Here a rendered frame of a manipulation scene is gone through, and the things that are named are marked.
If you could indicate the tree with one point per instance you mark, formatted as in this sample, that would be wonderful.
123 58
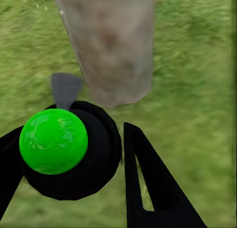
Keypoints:
113 42

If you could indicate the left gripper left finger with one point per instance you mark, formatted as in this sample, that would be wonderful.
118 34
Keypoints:
10 167

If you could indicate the pesticide atomizer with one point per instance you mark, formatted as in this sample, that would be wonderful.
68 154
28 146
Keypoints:
73 148

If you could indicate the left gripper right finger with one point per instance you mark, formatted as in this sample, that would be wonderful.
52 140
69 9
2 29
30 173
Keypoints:
172 207

